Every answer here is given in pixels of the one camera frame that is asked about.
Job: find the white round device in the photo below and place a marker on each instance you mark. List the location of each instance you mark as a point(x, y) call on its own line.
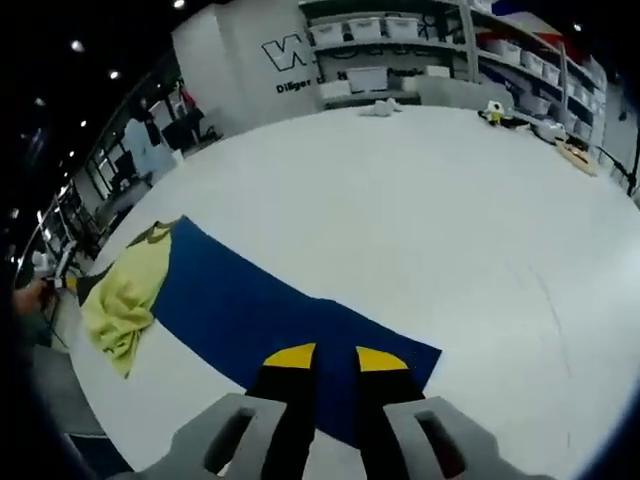
point(550, 132)

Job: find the person's left hand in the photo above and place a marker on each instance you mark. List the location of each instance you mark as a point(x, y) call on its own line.
point(30, 298)

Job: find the spare white yellow gripper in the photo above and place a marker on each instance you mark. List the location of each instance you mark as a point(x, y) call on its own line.
point(494, 114)

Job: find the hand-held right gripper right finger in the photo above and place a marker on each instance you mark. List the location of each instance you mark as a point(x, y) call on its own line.
point(400, 430)

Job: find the black stand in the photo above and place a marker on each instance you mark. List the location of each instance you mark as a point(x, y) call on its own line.
point(622, 172)

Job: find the hanging red garment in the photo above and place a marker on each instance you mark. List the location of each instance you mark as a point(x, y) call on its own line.
point(189, 97)

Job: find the blue template mat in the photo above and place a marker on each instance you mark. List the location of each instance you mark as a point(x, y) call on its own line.
point(240, 300)

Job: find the yellow and black garment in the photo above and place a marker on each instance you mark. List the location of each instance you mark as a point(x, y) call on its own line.
point(125, 305)

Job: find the beige tray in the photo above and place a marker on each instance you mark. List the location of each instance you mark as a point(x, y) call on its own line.
point(577, 157)

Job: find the storage shelves with white bins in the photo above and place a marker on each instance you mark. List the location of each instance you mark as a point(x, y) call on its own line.
point(362, 27)

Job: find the group of ceiling spotlights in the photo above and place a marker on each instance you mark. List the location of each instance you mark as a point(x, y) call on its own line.
point(76, 46)

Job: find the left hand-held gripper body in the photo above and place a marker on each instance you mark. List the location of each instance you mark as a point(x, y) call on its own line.
point(41, 262)

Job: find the crumpled white cloth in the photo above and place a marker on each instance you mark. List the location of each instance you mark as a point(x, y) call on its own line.
point(382, 109)

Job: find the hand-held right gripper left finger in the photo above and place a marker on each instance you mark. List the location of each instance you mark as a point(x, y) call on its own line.
point(235, 435)

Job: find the white container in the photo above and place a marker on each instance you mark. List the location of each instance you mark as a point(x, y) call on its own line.
point(177, 155)

